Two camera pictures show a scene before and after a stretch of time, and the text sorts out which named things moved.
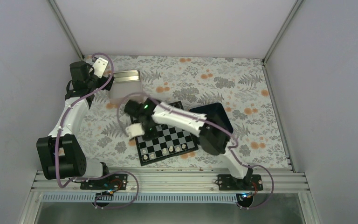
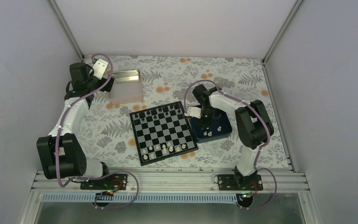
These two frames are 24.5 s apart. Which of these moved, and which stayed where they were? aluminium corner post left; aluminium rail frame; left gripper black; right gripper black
Moved: right gripper black
Stayed: aluminium corner post left; aluminium rail frame; left gripper black
